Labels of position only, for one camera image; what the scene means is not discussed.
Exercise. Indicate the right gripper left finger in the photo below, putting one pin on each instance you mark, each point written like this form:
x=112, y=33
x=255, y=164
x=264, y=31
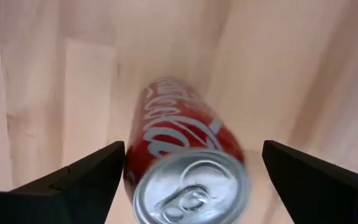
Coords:
x=73, y=193

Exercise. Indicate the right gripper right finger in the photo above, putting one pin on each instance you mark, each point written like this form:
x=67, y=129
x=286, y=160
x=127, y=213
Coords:
x=322, y=193

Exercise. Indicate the red Coca-Cola can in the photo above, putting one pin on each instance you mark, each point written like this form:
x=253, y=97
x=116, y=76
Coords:
x=179, y=130

